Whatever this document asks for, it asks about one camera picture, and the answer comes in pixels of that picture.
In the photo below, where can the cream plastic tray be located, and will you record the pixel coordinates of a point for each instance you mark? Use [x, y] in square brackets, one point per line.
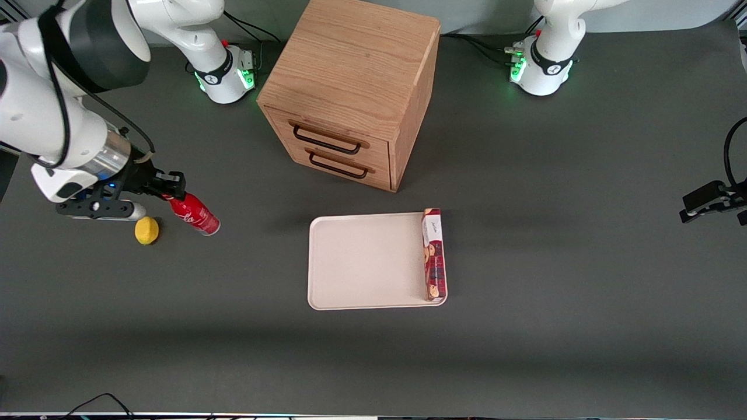
[365, 262]

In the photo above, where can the yellow lemon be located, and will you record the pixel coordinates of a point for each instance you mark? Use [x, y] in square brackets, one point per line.
[146, 231]

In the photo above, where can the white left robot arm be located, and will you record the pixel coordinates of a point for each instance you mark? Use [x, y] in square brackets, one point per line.
[551, 52]

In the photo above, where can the wooden drawer cabinet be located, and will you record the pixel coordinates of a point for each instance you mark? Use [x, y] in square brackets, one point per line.
[356, 70]

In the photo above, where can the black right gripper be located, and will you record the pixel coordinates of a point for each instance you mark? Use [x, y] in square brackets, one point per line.
[142, 177]

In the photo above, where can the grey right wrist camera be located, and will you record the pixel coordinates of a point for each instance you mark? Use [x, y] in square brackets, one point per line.
[99, 210]

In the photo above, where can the red cookie box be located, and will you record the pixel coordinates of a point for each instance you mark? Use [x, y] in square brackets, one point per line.
[433, 256]

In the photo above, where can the wooden drawer front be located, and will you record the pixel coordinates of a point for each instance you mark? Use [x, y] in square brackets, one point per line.
[350, 131]
[373, 175]

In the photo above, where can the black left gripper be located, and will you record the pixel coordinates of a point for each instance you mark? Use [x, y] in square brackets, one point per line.
[705, 200]

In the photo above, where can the red coke bottle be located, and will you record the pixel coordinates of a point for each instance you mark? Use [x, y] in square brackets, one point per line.
[197, 216]

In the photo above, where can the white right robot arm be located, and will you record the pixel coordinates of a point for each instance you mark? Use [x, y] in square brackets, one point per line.
[41, 111]

